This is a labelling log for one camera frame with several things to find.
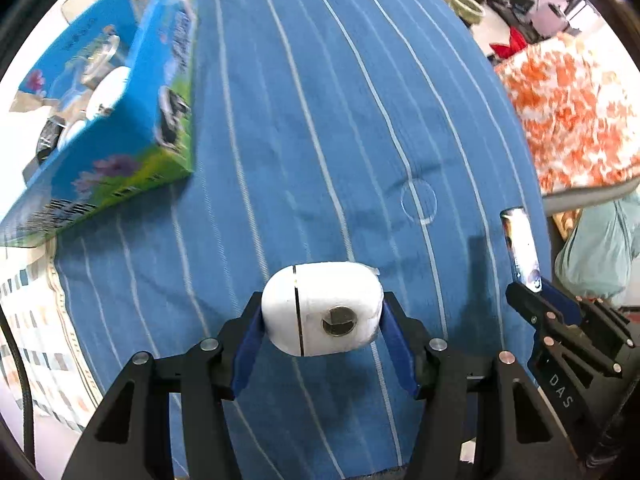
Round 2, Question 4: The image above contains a white round can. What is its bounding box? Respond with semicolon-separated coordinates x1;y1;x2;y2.
85;66;130;120

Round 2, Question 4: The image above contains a shiny silver slim object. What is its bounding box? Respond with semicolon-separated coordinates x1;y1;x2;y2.
500;207;542;292

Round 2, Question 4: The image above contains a black cable at left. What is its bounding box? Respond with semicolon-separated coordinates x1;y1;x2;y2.
0;303;37;466

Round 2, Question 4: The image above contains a plaid checkered cloth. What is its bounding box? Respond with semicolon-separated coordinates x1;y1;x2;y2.
1;240;102;434

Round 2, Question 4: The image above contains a green round bucket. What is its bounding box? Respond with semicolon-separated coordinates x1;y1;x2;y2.
448;0;485;27

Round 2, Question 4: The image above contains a blue cardboard milk carton box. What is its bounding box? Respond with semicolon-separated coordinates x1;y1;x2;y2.
1;0;198;247

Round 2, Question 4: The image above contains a white oval plastic case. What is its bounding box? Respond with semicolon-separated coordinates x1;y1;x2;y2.
262;261;384;358

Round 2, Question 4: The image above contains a blue striped tablecloth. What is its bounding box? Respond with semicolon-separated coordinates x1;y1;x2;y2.
55;0;550;389

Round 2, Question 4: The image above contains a black round patterned tin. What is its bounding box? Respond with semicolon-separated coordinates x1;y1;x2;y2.
36;115;66;165

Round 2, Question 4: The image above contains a clear acrylic box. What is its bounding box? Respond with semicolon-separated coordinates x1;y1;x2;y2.
48;34;127;122

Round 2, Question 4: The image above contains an orange white floral cushion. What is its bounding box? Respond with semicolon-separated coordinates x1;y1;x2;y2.
496;32;639;195

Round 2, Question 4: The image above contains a red cloth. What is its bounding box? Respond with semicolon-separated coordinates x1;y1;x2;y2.
489;27;528;60

